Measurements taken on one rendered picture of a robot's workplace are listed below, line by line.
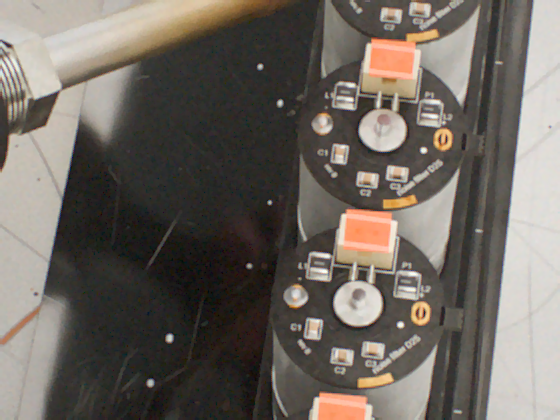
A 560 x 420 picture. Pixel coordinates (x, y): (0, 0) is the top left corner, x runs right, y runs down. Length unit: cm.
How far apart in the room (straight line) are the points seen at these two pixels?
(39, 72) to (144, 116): 9
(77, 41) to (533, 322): 11
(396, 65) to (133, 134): 7
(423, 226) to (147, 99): 7
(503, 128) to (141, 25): 6
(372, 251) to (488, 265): 2
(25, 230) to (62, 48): 9
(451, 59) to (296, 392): 6
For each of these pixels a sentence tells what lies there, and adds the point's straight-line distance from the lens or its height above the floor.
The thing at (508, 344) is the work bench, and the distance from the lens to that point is 38.
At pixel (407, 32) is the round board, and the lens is 33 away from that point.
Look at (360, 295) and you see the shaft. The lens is 31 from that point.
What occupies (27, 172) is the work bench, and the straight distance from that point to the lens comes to 39.
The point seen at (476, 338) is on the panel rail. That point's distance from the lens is 31.
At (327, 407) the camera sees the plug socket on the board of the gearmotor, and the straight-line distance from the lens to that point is 30.
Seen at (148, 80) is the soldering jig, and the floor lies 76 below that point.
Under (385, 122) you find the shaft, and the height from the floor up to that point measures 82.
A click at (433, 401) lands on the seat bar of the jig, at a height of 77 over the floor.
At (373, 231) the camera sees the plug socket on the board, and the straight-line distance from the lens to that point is 31.
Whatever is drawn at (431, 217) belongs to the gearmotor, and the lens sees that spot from 33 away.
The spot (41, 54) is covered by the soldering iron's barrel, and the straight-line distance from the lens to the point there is 30.
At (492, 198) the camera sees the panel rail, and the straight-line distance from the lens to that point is 32.
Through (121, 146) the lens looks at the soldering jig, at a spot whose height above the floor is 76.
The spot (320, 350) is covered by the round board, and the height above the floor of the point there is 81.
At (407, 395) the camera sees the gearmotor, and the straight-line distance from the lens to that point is 32.
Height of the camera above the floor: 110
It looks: 65 degrees down
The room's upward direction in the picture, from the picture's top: straight up
